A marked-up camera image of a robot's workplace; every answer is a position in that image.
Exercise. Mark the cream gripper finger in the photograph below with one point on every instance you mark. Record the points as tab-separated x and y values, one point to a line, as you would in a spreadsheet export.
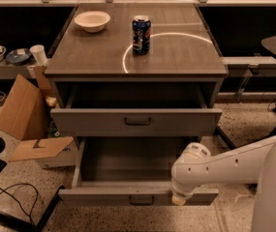
178	201

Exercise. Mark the grey drawer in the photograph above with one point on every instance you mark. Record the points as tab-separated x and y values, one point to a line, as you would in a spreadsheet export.
136	109
124	171

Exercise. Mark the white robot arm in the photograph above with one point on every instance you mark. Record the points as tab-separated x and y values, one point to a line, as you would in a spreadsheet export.
251	164

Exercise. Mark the grey drawer cabinet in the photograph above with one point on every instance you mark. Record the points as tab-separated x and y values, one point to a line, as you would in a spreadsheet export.
180	51

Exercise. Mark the grey top drawer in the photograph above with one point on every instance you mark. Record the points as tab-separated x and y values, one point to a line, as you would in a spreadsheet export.
136	109

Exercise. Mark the open cardboard box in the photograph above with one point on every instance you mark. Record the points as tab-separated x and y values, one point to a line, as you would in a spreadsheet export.
24	116

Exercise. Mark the grey low shelf right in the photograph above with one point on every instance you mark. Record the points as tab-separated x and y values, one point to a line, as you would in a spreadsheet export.
238	63

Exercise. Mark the grey low shelf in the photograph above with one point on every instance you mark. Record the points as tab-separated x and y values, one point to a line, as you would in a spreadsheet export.
238	63
11	71

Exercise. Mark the blue soda can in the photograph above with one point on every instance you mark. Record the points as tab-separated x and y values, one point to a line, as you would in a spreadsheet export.
141	26

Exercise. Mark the white paper bowl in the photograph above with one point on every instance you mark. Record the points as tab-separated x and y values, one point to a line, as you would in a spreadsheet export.
93	21

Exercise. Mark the white paper cup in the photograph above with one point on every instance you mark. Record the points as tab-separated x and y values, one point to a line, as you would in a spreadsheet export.
38	51

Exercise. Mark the blue patterned bowl right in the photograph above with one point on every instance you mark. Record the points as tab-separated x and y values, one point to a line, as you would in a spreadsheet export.
19	56

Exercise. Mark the grey low shelf left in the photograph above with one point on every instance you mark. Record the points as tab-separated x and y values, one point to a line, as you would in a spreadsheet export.
11	71

